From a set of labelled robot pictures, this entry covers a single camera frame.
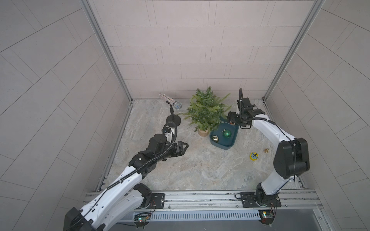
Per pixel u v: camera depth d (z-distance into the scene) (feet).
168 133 2.14
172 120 3.33
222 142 3.00
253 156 2.81
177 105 2.66
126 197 1.87
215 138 2.93
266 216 2.23
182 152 2.11
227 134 3.00
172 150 2.10
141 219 2.10
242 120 2.18
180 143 2.15
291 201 2.37
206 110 2.31
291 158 1.51
